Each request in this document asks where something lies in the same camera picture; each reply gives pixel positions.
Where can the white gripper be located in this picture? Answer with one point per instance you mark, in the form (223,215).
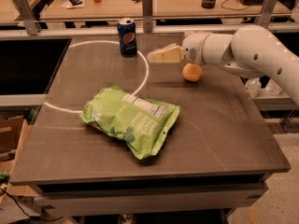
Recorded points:
(192,48)

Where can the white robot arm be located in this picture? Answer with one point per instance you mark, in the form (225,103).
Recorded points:
(251,52)

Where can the blue pepsi can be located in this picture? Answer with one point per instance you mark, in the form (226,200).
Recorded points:
(126,32)

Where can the orange fruit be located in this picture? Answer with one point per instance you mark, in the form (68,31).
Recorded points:
(192,72)

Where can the black mesh pencil cup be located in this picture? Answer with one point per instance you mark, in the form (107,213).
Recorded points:
(209,4)

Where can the green chip bag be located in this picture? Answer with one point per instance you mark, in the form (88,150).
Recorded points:
(141,123)

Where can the clear plastic bottle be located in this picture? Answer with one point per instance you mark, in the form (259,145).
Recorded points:
(253,87)

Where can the white cup on shelf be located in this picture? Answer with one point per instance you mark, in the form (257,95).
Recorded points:
(273,88)

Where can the brown cardboard box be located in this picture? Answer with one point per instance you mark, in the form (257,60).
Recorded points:
(13,135)

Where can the grey metal bracket middle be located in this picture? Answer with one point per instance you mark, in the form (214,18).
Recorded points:
(147,15)

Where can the grey metal bracket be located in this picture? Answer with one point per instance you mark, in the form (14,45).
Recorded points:
(32,27)
(147,15)
(264,18)

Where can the grey metal bracket right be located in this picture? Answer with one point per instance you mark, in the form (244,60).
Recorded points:
(264,18)

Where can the grey metal bracket left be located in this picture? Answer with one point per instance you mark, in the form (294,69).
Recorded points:
(32,27)

